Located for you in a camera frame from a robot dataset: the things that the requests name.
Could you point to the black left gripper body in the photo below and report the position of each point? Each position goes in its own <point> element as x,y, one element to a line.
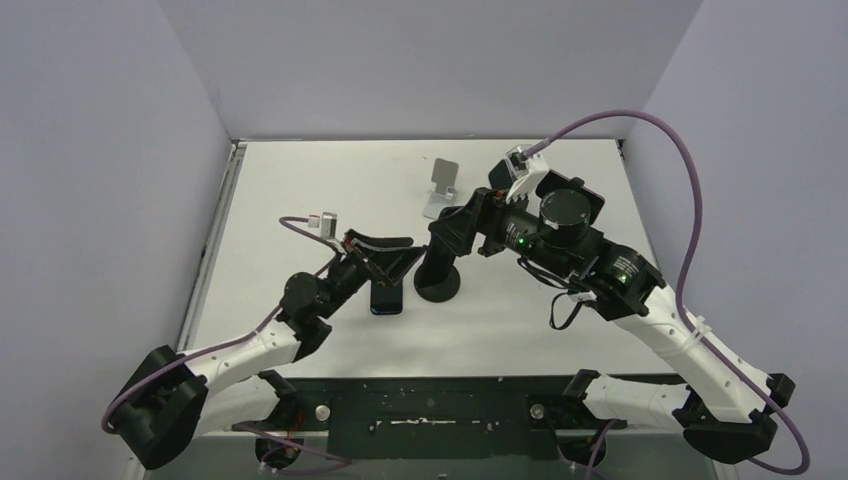
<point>356,267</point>

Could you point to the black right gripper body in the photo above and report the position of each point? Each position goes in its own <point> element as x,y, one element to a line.
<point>479,220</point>

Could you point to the black smartphone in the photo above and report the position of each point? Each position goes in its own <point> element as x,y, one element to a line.
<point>386,300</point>

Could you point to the black pole phone stand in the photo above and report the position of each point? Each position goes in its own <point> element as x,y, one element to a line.
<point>437,279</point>

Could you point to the white folding phone stand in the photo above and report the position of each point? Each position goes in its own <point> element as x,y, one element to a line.
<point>442,194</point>

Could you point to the clear-case phone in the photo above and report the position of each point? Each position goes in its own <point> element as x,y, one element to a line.
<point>500,177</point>

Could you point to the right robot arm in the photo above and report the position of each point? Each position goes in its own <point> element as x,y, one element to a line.
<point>723,407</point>

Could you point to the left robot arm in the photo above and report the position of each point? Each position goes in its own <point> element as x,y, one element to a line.
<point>238,373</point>

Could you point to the red-edged black phone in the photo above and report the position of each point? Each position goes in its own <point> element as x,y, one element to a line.
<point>596,201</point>

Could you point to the black mounting base plate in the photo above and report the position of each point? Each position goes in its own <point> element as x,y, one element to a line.
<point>433,418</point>

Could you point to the aluminium frame rail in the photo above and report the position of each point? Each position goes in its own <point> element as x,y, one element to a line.
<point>212,252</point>

